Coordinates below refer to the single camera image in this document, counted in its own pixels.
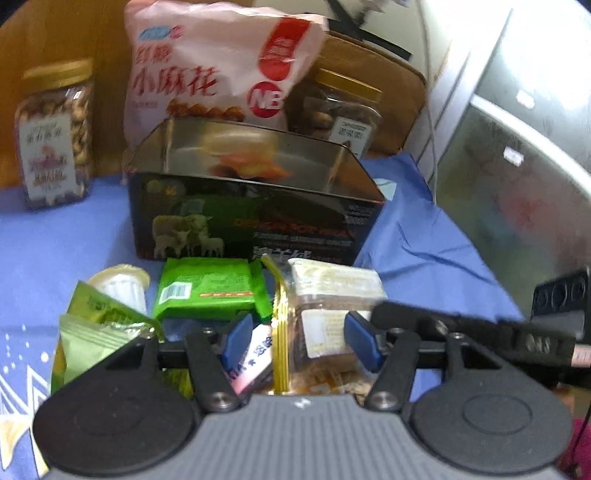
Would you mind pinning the olive green snack packet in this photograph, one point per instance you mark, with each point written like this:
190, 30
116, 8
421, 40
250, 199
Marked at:
99, 304

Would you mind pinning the pink snack bag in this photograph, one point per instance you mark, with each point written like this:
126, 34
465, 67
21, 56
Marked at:
194, 83

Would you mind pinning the gold-lid jar with pink label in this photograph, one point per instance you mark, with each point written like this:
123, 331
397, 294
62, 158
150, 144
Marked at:
53, 138

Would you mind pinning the blue printed cloth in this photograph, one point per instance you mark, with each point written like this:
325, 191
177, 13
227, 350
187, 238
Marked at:
69, 230

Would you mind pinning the small pink white packet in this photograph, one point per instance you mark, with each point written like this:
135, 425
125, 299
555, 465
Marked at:
256, 360

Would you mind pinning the white jelly cup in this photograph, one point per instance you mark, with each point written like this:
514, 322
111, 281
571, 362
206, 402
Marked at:
122, 286

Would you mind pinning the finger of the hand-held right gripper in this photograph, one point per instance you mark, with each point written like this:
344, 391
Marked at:
434, 318

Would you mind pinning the gold-lid jar with small label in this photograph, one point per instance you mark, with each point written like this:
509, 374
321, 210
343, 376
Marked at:
337, 115

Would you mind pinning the pale green snack packet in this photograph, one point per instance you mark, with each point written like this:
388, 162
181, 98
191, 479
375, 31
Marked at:
87, 341

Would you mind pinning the magenta cloth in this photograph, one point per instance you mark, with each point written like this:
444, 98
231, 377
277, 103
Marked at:
579, 447

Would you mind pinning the clear gold-edged snack packet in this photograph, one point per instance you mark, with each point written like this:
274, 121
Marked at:
323, 295

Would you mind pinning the black metal bracket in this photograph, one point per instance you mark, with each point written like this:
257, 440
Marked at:
369, 32

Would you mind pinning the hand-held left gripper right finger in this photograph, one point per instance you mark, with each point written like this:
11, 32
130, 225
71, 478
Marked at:
362, 341

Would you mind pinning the dark printed tin box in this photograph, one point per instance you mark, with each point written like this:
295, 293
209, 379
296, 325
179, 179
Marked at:
277, 221

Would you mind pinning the grey metal cabinet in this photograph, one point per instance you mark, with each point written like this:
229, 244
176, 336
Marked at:
521, 184

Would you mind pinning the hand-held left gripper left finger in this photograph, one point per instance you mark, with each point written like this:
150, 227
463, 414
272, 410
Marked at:
238, 340

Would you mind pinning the brown wooden headboard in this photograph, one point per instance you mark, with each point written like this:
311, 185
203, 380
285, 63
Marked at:
111, 115

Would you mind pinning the bright green snack packet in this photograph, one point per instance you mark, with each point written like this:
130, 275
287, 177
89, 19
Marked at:
207, 286

